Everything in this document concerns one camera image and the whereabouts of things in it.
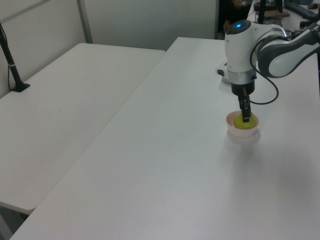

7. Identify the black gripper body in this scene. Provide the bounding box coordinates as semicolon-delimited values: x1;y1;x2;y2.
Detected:
230;79;256;98

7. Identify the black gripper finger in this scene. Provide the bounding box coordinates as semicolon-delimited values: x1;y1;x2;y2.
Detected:
237;86;252;124

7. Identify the green pear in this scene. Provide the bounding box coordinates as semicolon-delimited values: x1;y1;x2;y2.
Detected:
233;113;258;131

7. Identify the pink bowl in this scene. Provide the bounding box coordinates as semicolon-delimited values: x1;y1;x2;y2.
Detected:
225;111;260;138

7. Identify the person in dark clothes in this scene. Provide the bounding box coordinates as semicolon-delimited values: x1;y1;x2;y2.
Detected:
219;0;252;32

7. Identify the black monitor stand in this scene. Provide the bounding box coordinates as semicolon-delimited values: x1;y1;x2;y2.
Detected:
253;0;284;26

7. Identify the brown pad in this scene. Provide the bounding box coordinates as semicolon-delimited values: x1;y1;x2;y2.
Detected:
264;10;290;19

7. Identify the black keyboard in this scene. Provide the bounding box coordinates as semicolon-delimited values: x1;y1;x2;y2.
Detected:
284;1;320;20

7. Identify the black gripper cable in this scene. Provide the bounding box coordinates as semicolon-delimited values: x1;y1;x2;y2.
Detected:
249;29;280;105

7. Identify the grey metal partition post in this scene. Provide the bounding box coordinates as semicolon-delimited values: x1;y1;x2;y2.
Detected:
76;0;94;45

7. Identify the black camera pole with base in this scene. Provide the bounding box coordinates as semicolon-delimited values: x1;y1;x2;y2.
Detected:
0;22;31;93

